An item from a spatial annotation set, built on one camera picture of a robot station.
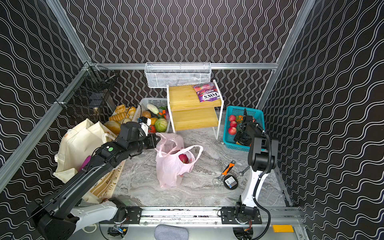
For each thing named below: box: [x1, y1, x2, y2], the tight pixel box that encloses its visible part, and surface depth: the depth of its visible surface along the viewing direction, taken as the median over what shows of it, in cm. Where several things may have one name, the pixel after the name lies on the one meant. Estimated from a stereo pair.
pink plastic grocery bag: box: [154, 133, 203, 188], surface depth 71 cm
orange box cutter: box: [218, 160, 236, 181], surface depth 91 cm
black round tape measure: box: [223, 175, 239, 191], surface depth 85 cm
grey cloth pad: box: [154, 224, 189, 240], surface depth 69 cm
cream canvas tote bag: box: [54, 118, 117, 184], surface depth 77 cm
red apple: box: [228, 126, 237, 136], surface depth 105 cm
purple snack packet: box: [78, 155, 92, 172], surface depth 80 cm
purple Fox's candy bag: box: [192, 82, 220, 103], surface depth 83 cm
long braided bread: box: [108, 112, 130, 122], surface depth 115 cm
